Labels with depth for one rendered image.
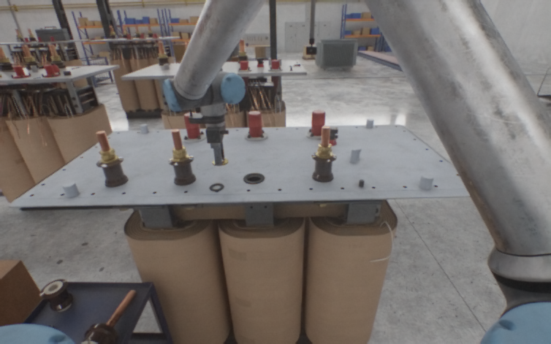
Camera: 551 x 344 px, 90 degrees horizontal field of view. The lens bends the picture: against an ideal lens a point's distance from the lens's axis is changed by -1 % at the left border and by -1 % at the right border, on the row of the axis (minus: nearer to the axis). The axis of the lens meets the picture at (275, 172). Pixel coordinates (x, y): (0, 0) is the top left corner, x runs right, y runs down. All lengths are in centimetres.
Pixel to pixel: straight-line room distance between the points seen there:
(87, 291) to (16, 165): 262
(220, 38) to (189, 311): 138
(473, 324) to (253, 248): 182
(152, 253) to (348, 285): 94
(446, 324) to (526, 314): 219
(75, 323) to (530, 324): 140
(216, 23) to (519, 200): 51
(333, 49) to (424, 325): 1196
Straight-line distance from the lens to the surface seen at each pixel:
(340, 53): 1333
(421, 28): 42
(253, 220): 123
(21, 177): 405
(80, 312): 150
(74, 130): 336
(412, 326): 243
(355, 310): 167
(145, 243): 138
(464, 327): 258
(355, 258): 138
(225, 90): 87
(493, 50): 42
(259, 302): 156
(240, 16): 53
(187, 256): 138
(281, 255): 132
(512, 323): 34
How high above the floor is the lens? 190
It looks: 28 degrees down
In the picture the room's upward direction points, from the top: 1 degrees counter-clockwise
